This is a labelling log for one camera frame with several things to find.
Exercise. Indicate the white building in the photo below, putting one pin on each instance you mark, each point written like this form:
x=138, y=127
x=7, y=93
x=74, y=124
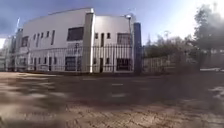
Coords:
x=60, y=26

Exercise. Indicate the group of trees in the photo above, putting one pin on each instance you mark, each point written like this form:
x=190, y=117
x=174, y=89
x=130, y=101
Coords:
x=208, y=33

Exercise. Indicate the grey asphalt road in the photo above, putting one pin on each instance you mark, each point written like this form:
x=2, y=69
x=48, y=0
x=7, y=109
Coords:
x=150, y=86

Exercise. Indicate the metal railing fence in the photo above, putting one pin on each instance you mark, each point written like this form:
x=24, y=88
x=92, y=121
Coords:
x=156, y=63

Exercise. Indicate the tall blue pillar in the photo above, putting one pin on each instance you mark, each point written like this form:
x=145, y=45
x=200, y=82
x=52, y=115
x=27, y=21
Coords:
x=137, y=46

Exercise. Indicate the brick paving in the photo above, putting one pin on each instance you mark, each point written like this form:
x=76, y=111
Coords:
x=116, y=117

